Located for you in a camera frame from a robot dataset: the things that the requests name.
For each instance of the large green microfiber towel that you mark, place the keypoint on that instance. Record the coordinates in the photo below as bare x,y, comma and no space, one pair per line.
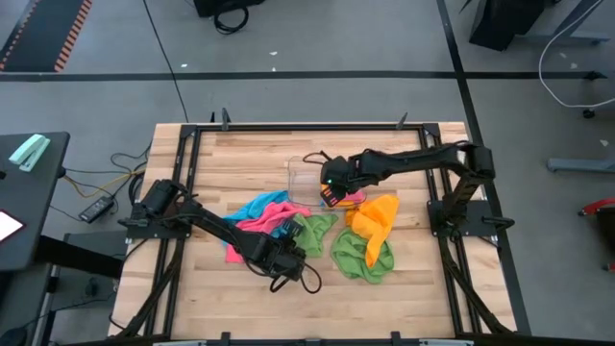
351,259

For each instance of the black equipment box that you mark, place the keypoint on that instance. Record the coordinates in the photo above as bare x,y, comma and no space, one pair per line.
216,6

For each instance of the small green microfiber towel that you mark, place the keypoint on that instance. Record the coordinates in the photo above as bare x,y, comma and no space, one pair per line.
314,230

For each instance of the orange-striped black floor mat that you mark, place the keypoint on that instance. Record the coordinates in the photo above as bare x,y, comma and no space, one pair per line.
43,33

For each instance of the black power brick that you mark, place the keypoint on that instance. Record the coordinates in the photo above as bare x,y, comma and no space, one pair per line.
96,209

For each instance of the red chair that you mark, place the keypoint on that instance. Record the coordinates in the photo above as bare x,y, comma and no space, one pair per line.
598,205

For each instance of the black equipment stand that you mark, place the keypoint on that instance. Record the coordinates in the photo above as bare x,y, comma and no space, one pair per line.
81,254

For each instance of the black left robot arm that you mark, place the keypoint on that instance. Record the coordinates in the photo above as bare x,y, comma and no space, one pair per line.
211,226

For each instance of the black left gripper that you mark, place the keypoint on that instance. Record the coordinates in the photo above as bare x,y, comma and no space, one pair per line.
278,259

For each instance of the clear plastic bin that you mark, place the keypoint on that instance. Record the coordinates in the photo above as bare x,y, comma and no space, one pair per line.
302,178

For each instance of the pink microfiber towel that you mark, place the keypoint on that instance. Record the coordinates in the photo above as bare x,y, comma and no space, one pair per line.
269,216
355,198

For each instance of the white light bar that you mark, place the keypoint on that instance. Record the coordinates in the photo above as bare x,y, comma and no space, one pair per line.
447,343
180,343

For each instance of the black side desk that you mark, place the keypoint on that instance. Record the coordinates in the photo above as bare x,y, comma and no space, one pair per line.
29,202

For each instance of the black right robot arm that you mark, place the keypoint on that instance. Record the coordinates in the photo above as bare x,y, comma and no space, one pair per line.
418,158

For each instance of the blue microfiber towel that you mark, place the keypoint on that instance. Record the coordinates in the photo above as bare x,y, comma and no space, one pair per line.
254,204

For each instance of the grey metal desk foot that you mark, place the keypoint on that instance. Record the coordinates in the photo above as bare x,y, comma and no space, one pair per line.
581,165

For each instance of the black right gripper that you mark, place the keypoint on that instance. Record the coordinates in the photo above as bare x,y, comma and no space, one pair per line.
341,173

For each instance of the black equipment cabinet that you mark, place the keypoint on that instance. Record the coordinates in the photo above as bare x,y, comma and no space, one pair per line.
499,24

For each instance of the mint green stapler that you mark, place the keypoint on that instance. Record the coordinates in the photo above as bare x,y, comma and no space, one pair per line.
29,151

